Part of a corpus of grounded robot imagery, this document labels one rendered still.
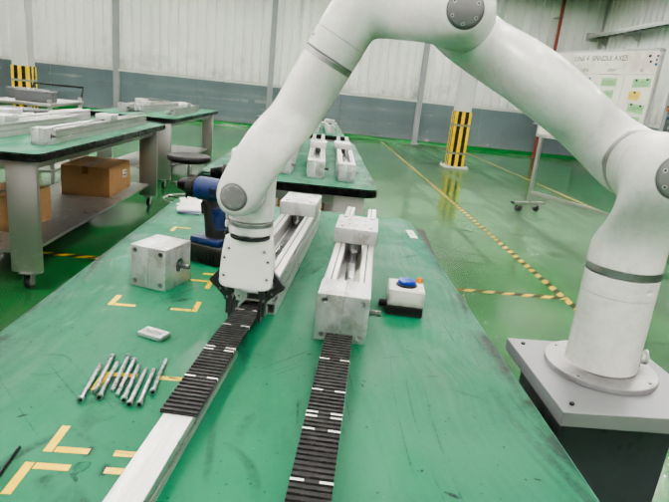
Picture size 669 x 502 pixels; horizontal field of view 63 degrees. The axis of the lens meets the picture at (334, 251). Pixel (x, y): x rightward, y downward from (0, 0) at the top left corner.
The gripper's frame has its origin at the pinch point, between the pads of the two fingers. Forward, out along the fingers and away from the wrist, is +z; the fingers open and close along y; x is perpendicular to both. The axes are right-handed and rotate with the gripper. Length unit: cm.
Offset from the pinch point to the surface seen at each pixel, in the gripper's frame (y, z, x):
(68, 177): -222, 45, 322
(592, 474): 65, 16, -15
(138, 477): 0.1, 0.1, -49.4
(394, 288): 29.3, -2.9, 15.3
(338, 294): 18.0, -6.4, -2.0
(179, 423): 0.8, 0.1, -38.8
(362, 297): 22.5, -6.4, -2.0
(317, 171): -9, 0, 194
